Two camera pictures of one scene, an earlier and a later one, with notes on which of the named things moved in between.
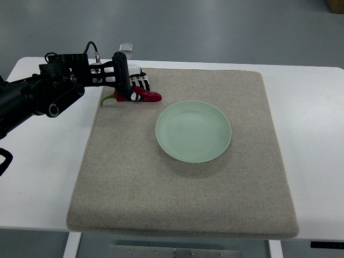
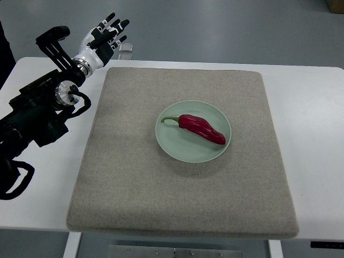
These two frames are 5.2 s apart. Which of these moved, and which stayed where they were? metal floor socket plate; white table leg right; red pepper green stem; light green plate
Moved: red pepper green stem
Stayed: white table leg right; light green plate; metal floor socket plate
